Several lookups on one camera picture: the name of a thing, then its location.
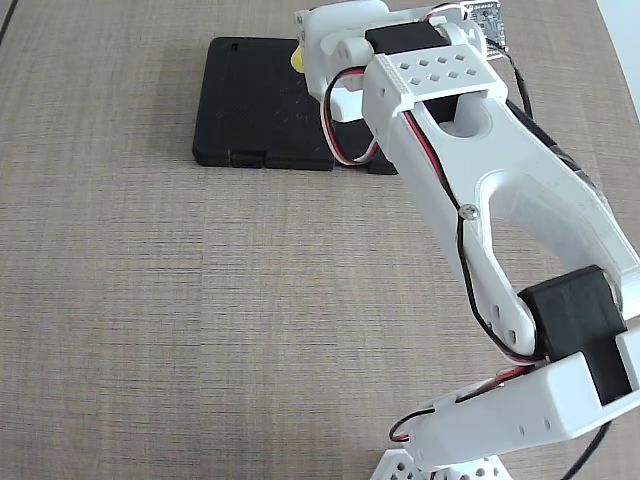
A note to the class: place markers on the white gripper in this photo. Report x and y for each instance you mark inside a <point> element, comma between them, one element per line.
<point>314,57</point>

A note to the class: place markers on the yellow rubber duck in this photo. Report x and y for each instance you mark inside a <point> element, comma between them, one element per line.
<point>298,60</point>

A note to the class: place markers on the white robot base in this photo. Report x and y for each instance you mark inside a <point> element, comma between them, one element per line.
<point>400,467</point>

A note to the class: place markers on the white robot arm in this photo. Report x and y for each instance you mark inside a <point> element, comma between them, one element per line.
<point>525,210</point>

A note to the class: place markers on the black plastic case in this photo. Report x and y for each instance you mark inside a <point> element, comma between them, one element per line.
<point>250,105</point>

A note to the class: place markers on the green camera circuit board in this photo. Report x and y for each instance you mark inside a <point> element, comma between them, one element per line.
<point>487,22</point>

